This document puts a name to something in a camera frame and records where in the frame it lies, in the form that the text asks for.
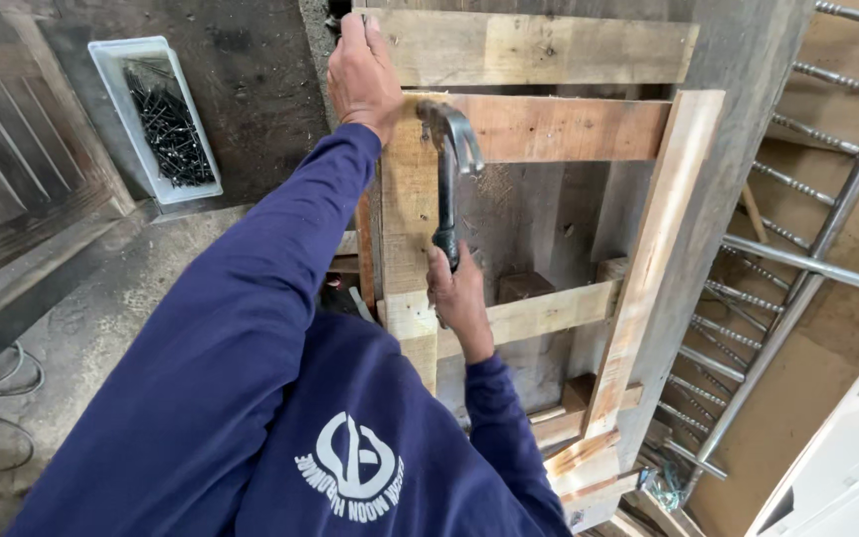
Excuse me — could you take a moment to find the dark plywood sheet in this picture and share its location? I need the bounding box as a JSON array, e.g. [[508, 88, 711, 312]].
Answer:
[[36, 0, 330, 219]]

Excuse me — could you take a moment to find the person's blue sweatshirt torso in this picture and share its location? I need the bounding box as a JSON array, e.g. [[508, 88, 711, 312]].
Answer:
[[234, 312, 572, 537]]

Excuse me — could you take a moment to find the steel claw hammer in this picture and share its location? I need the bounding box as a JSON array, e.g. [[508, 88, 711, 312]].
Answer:
[[415, 99, 486, 330]]

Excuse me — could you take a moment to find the person's right hand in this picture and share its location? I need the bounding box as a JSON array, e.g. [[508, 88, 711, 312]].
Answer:
[[425, 240, 496, 366]]

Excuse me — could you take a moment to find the wide pale wooden plank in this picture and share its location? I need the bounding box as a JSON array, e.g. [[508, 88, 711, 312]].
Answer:
[[353, 6, 700, 88]]

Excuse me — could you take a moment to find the small dark wood block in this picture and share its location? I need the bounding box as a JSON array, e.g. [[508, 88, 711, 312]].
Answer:
[[497, 271, 556, 304]]

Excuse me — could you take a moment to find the short upright wooden plank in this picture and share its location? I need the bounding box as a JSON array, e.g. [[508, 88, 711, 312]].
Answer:
[[378, 93, 443, 395]]

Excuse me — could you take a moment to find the teal rope bundle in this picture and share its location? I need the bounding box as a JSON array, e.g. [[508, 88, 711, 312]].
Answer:
[[652, 461, 690, 513]]

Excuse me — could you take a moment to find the narrow wooden cross slat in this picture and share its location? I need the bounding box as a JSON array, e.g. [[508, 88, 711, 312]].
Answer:
[[435, 279, 621, 360]]

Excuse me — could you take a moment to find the person's left hand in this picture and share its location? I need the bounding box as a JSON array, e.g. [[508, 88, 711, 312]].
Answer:
[[327, 11, 405, 147]]

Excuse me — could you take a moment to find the heap of black nails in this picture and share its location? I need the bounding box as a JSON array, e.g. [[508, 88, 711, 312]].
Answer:
[[123, 60, 217, 189]]

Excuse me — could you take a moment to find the slatted wooden door panel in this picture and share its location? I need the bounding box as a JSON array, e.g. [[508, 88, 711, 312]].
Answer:
[[0, 0, 137, 299]]

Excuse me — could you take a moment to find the reddish wooden cross plank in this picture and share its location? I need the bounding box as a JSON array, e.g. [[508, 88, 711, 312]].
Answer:
[[401, 91, 674, 164]]

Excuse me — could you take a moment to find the white appliance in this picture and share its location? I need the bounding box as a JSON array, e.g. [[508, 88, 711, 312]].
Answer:
[[745, 313, 859, 537]]

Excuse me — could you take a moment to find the white plastic tray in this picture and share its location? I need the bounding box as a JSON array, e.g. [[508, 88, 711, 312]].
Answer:
[[87, 36, 225, 206]]

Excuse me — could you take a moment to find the thin wooden stick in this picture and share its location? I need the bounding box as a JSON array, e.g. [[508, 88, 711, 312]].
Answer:
[[740, 182, 771, 244]]

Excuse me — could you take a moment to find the stainless steel railing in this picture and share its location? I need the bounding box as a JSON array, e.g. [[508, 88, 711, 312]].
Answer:
[[642, 0, 859, 482]]

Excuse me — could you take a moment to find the long pale wooden plank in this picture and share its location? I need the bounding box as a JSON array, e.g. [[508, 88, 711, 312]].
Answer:
[[582, 89, 727, 443]]

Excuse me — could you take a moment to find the heap of wood offcuts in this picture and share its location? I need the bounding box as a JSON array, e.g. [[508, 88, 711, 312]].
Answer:
[[528, 373, 702, 537]]

